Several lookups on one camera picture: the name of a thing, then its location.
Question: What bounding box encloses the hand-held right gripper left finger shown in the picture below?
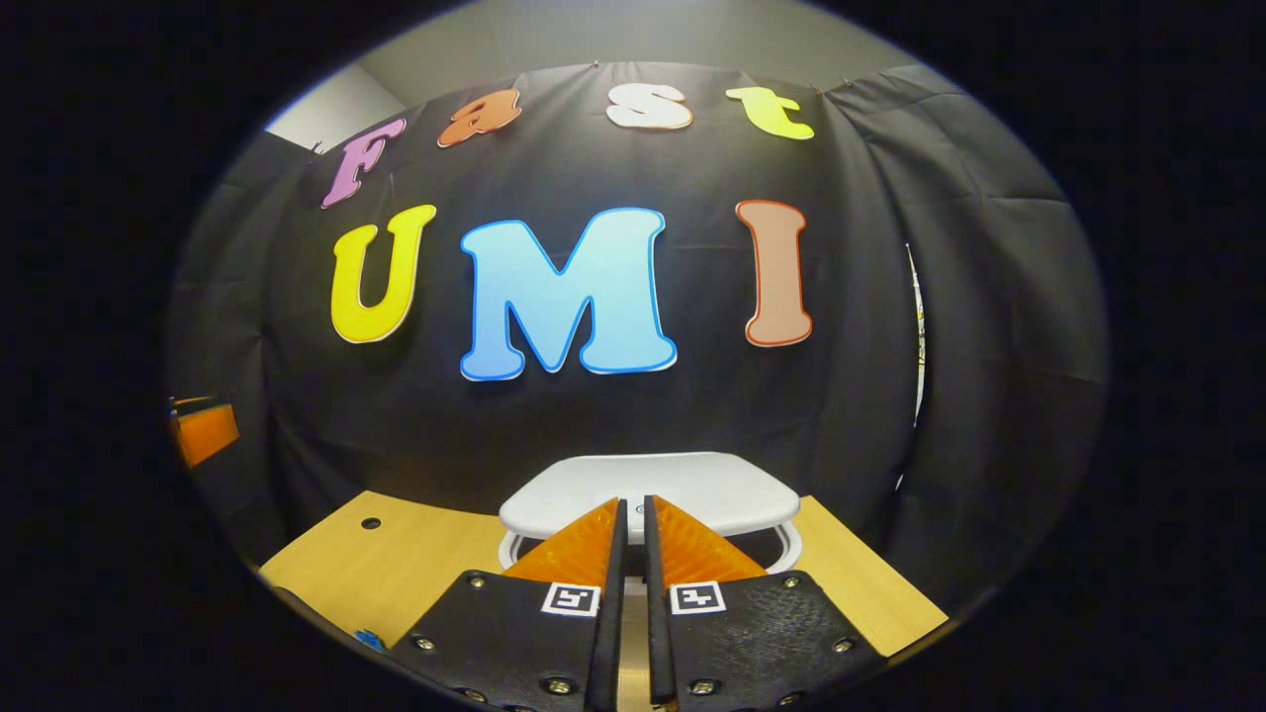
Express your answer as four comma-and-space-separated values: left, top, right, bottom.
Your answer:
386, 497, 630, 712

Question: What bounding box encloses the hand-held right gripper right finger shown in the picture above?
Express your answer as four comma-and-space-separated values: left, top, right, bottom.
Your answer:
643, 494, 886, 711

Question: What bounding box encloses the white desktop garbage bin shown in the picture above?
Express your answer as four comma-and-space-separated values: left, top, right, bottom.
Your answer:
497, 452, 802, 575

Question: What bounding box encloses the wooden desktop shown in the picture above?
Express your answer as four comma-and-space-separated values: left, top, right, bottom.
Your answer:
259, 489, 950, 712

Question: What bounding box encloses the black backdrop cloth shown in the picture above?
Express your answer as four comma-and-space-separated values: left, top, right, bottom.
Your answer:
163, 61, 1109, 606

